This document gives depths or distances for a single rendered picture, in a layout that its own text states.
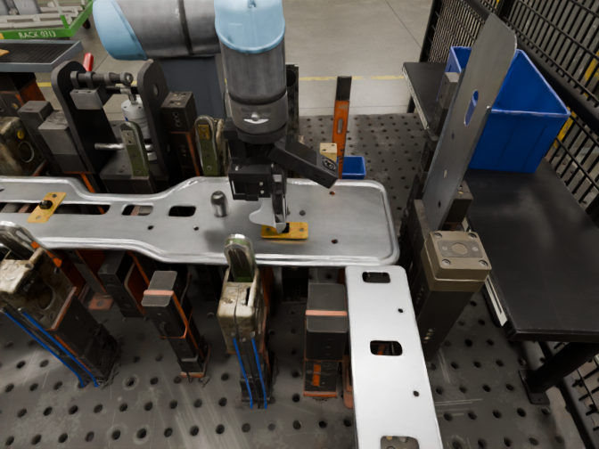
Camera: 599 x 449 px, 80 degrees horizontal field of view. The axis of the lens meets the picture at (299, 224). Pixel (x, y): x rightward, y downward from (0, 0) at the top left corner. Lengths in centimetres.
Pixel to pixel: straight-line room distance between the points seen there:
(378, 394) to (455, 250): 24
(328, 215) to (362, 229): 7
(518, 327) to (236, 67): 50
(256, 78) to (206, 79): 74
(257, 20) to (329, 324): 41
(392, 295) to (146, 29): 50
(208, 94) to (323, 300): 80
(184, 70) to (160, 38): 65
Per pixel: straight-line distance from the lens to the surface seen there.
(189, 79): 119
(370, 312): 57
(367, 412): 51
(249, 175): 53
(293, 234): 64
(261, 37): 43
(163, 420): 85
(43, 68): 100
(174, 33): 53
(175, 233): 69
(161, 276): 64
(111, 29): 54
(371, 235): 66
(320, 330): 56
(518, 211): 76
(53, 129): 93
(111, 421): 89
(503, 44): 53
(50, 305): 73
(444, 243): 60
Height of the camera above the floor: 148
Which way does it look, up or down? 46 degrees down
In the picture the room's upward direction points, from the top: straight up
